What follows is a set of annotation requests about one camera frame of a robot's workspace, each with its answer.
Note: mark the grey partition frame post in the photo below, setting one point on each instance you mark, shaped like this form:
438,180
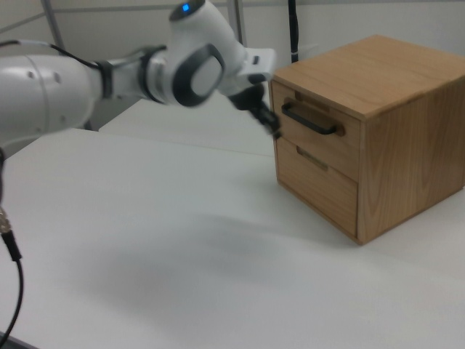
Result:
239,22
52,25

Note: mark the wooden two-drawer cabinet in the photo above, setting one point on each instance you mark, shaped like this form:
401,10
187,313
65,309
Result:
410,145

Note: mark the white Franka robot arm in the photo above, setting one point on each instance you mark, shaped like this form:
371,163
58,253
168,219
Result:
196,80

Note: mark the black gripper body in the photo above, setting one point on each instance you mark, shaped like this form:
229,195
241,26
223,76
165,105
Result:
250,100

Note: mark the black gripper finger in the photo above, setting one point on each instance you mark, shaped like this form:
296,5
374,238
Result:
273,129
279,134

